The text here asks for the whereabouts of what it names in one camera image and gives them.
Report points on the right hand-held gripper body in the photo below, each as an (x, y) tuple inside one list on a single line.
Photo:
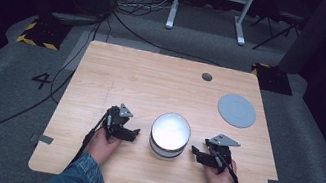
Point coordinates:
[(223, 151)]

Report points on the black tripod stand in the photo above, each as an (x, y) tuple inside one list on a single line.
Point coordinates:
[(278, 32)]

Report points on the dark grey pillar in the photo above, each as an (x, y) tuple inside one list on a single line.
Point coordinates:
[(316, 34)]

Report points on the white round pot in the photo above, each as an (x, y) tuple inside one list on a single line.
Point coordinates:
[(170, 135)]

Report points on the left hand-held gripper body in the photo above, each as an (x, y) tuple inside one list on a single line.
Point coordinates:
[(115, 118)]

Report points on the black yellow striped base plate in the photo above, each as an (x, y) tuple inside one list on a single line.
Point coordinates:
[(44, 33), (271, 78)]

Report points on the grey round lid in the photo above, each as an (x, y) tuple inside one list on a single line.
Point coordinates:
[(236, 111)]

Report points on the person's left hand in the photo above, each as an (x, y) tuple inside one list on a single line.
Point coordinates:
[(100, 148)]

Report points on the grey stand base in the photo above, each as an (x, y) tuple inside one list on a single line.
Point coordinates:
[(74, 18)]

